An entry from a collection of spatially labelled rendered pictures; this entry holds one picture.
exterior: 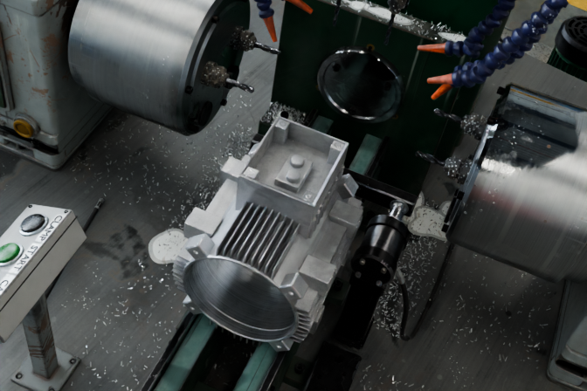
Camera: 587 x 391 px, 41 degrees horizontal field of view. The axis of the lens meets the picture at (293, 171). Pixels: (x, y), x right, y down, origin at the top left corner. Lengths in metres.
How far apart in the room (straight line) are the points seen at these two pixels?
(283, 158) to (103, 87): 0.34
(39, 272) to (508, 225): 0.60
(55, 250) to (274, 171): 0.28
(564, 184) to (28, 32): 0.78
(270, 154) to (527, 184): 0.34
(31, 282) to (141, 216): 0.41
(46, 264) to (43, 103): 0.40
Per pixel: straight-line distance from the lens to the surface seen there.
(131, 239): 1.32
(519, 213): 1.09
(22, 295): 0.97
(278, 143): 1.04
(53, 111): 1.33
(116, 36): 1.19
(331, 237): 1.01
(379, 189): 1.13
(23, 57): 1.28
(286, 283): 0.94
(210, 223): 0.99
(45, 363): 1.16
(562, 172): 1.09
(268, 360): 1.07
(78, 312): 1.25
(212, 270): 1.08
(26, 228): 1.00
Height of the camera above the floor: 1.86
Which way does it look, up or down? 47 degrees down
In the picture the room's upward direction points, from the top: 11 degrees clockwise
